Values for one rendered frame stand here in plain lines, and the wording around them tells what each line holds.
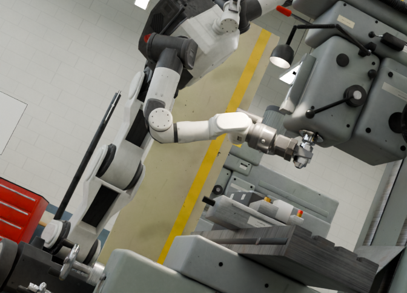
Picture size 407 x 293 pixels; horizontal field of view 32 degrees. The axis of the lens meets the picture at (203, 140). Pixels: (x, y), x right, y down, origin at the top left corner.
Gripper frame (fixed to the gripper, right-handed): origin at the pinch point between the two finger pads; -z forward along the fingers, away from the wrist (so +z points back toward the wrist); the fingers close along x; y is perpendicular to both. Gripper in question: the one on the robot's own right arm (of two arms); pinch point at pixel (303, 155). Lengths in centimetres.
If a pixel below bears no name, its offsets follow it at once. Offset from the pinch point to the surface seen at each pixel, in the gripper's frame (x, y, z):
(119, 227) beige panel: 155, 37, 80
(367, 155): 8.2, -10.8, -19.5
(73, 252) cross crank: -21, 59, 49
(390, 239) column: 7.6, 12.7, -36.6
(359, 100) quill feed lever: -10.5, -21.0, -9.7
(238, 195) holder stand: 35.1, 14.8, 17.1
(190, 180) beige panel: 162, -4, 57
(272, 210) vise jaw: -9.2, 22.5, 1.4
